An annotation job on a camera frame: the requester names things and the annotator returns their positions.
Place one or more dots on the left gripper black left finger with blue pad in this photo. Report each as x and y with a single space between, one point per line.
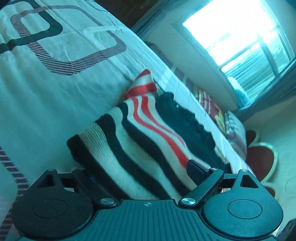
93 190

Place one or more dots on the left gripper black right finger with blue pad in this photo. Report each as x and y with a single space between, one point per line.
207 182

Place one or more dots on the red black striped knit sweater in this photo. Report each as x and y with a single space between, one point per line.
141 147

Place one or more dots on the striped grey pillow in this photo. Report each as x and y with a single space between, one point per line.
236 134

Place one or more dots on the red heart shaped headboard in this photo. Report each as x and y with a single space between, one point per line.
262 159

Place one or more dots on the red yellow folded blanket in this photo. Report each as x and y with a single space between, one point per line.
211 107

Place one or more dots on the striped bed sheet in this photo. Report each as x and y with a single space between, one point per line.
177 71

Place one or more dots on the teal cloth on sill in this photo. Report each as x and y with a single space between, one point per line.
240 93

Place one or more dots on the white patterned bed quilt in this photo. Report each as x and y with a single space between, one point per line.
63 65

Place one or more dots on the teal curtain right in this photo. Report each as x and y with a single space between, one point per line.
279 90

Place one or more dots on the teal curtain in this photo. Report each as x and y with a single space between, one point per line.
152 17
279 90

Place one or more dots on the bright window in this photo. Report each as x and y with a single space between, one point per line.
244 39

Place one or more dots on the teal curtain left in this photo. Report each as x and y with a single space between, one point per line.
152 17

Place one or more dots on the dark wooden door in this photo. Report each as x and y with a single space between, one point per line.
130 10

